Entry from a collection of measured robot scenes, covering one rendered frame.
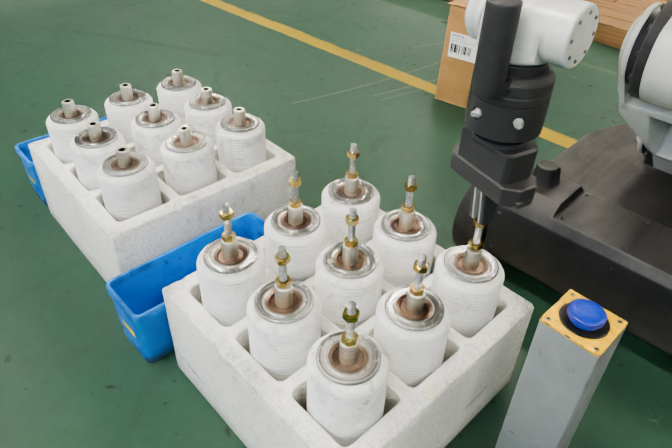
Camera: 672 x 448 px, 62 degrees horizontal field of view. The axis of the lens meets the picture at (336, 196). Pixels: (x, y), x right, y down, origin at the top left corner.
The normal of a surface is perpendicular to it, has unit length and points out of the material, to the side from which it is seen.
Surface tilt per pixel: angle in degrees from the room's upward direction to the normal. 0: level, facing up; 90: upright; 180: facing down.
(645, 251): 0
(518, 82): 45
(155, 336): 92
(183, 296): 0
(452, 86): 89
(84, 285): 0
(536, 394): 90
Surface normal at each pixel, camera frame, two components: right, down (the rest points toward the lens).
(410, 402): 0.03, -0.81
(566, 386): -0.73, 0.38
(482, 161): -0.87, 0.26
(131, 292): 0.69, 0.41
